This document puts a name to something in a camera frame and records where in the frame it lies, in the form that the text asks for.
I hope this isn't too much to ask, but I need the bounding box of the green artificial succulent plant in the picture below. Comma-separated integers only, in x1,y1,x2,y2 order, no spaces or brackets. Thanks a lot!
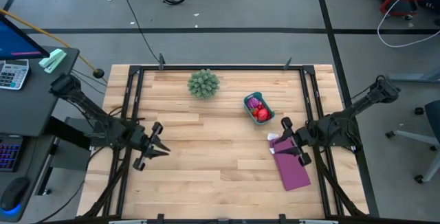
186,68,221,100

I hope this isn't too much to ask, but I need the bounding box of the black computer mouse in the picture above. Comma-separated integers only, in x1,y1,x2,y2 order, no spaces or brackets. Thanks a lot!
0,177,31,214

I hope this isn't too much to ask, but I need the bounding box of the silver metal bracket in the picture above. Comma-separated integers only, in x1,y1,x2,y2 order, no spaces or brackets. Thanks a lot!
298,219,340,224
107,219,149,224

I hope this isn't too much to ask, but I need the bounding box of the teal plastic container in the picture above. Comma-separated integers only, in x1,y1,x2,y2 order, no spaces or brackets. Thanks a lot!
243,91,276,126

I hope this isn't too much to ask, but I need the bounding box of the black keyboard tray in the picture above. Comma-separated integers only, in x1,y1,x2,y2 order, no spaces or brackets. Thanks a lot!
0,133,58,223

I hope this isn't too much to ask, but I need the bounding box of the backlit keyboard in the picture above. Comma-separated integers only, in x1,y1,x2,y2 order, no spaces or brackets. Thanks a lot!
0,136,23,172

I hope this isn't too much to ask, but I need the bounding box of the grey calculator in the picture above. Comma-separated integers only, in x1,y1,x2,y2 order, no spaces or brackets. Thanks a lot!
0,58,30,91

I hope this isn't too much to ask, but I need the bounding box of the long black floor cable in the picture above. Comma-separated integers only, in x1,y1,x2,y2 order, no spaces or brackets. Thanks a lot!
115,0,162,65

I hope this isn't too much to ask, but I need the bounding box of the mint green stapler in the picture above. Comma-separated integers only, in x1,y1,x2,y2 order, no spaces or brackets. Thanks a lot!
38,48,67,74

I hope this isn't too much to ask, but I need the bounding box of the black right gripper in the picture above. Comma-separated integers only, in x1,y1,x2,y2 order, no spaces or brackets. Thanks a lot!
274,116,313,167

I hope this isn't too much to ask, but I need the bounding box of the grey table foot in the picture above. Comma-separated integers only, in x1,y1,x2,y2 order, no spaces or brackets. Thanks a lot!
387,67,440,84

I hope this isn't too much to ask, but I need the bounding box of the white floor cable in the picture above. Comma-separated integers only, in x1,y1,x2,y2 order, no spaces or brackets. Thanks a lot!
377,0,440,49

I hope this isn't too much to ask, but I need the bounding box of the computer monitor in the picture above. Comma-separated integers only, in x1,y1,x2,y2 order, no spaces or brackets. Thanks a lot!
0,12,51,61

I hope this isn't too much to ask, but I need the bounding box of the yellow cable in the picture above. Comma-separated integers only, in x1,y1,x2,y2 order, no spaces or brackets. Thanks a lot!
0,8,108,84

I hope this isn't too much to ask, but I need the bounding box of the purple folded cloth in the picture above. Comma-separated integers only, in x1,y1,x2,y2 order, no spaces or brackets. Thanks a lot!
267,133,312,192

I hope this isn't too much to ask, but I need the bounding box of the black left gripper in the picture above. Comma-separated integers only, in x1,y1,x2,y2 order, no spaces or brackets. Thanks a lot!
130,122,171,170

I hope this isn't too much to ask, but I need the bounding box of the black aluminium rig frame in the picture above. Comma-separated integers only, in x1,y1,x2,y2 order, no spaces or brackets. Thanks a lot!
82,64,379,224

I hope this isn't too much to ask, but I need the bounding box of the black desk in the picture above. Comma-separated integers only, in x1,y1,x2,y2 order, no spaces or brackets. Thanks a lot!
0,46,80,138

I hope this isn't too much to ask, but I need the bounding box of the grey office chair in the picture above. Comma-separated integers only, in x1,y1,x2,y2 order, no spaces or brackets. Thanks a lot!
384,99,440,185

